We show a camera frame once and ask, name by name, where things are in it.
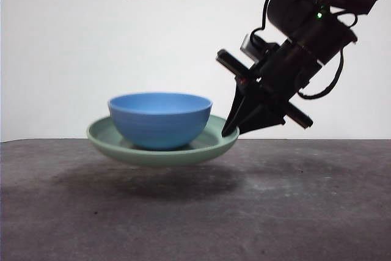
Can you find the blue ribbed bowl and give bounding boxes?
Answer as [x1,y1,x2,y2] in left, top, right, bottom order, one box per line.
[108,92,213,151]

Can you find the green plate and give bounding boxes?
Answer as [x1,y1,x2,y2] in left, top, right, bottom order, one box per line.
[86,114,240,167]

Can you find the thin black cable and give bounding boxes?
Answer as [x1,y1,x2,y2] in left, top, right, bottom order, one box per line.
[298,50,345,100]
[250,0,291,40]

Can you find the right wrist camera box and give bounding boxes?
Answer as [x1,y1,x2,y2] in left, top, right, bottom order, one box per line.
[240,34,263,60]

